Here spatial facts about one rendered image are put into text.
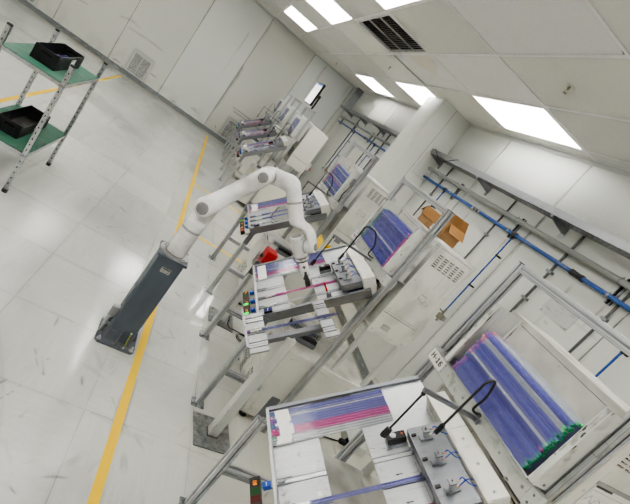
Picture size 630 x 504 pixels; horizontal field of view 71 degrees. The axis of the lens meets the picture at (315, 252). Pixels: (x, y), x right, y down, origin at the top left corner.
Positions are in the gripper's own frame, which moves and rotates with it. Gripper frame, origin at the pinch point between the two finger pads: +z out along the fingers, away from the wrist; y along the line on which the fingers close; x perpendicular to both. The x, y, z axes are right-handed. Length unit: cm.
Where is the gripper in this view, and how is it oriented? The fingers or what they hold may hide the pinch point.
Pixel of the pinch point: (306, 281)
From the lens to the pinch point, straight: 270.6
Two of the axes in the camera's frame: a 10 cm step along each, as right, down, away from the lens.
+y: -1.7, -4.1, 9.0
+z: 1.8, 8.8, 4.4
